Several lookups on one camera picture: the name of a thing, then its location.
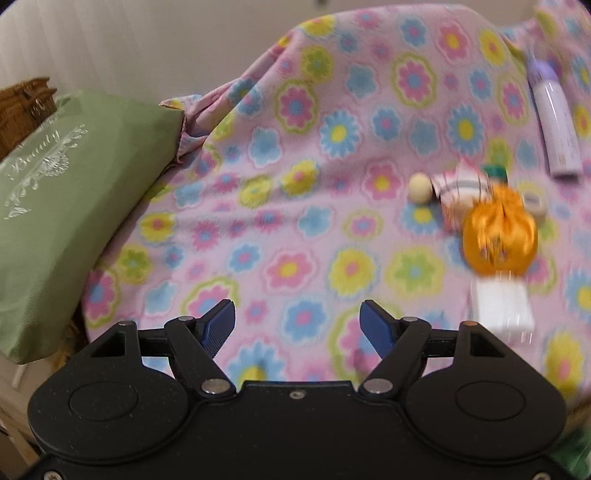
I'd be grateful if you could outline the light wooden cabinet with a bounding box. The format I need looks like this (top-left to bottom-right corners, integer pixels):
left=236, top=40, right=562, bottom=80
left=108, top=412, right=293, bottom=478
left=0, top=355, right=51, bottom=462

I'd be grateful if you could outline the beige tape roll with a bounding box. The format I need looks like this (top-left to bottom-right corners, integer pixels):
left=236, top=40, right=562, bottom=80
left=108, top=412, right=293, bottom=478
left=519, top=191, right=550, bottom=220

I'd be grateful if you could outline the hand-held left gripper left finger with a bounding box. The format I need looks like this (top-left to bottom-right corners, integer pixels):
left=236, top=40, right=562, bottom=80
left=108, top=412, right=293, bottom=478
left=88, top=299, right=236, bottom=398

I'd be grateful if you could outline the orange satin drawstring pouch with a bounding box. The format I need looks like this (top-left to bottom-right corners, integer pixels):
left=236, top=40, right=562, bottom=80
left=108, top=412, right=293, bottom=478
left=462, top=182, right=539, bottom=278

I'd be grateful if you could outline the white bottle purple cap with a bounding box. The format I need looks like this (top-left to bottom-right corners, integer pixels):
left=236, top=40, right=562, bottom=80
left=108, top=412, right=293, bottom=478
left=526, top=48, right=581, bottom=178

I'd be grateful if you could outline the green printed cushion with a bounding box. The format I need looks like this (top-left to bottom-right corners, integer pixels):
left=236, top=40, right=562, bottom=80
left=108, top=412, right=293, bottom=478
left=0, top=90, right=185, bottom=365

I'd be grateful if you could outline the white tissue packet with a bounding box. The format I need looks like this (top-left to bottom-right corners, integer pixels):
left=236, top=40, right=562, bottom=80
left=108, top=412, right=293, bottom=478
left=468, top=274, right=536, bottom=335

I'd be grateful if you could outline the pink floral fleece blanket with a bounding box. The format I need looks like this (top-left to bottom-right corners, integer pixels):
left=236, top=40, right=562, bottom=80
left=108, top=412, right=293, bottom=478
left=81, top=4, right=591, bottom=407

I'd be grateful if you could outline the brown wicker hamper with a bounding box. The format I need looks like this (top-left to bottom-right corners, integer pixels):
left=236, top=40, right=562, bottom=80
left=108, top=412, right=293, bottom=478
left=0, top=78, right=58, bottom=160

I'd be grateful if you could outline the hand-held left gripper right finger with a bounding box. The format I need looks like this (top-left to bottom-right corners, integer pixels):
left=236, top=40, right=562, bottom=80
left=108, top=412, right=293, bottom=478
left=358, top=299, right=504, bottom=398

